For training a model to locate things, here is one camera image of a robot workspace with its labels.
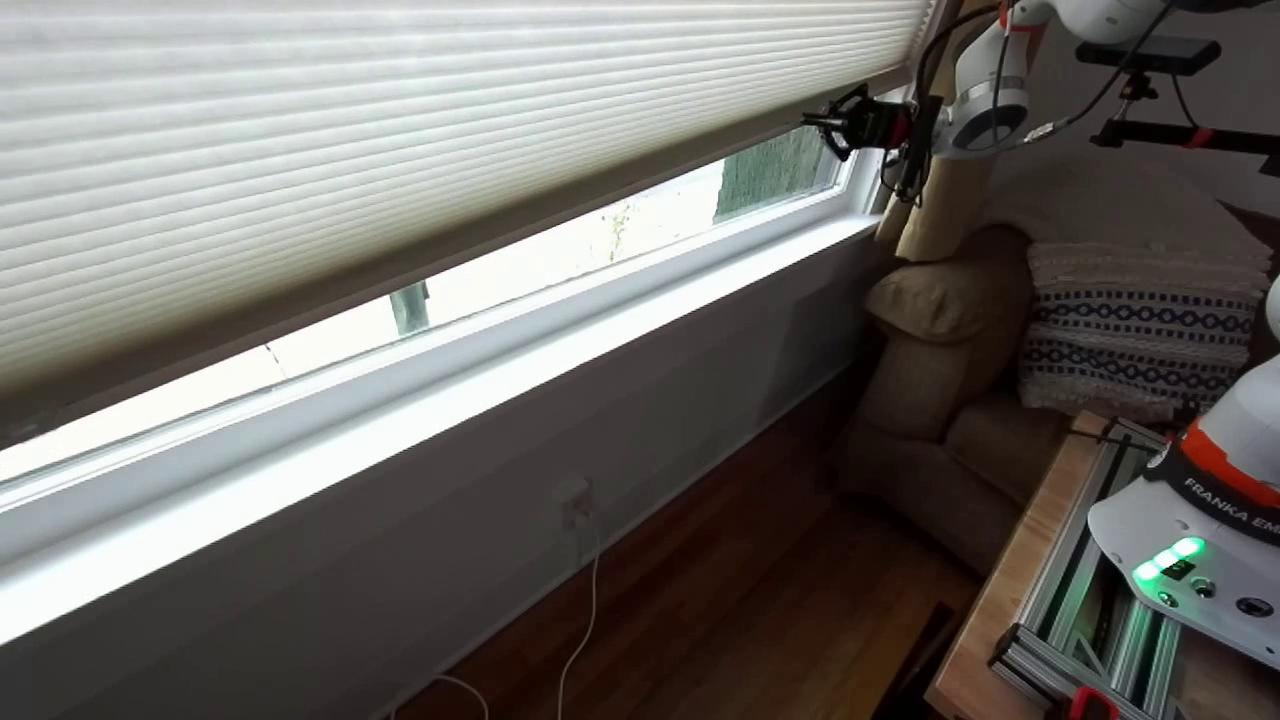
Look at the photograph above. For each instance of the white window frame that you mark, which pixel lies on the white window frame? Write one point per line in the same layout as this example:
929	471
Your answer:
401	364

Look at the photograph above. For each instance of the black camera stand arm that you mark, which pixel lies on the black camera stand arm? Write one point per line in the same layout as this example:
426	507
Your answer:
1173	134

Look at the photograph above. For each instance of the beige fabric sofa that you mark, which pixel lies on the beige fabric sofa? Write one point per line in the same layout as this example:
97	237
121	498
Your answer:
933	401

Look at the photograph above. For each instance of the patterned knit cushion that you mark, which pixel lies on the patterned knit cushion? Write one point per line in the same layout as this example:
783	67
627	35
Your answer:
1135	334

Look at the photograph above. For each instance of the white window sill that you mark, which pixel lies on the white window sill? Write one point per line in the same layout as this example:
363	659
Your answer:
401	429

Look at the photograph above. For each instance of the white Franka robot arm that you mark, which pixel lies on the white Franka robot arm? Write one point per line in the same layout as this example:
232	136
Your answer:
980	72

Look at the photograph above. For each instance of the white cellular window blinds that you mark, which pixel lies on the white cellular window blinds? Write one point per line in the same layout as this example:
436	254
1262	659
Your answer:
335	134

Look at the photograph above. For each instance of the aluminium extrusion frame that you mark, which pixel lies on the aluminium extrusion frame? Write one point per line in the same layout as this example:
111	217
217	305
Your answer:
1065	612

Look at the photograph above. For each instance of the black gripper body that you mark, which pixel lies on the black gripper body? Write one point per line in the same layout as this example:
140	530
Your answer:
889	121

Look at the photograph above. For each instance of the wooden table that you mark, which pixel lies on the wooden table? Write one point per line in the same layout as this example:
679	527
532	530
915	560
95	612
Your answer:
986	640

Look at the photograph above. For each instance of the black stereo camera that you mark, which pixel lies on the black stereo camera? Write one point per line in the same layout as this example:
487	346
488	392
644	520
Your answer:
1146	53

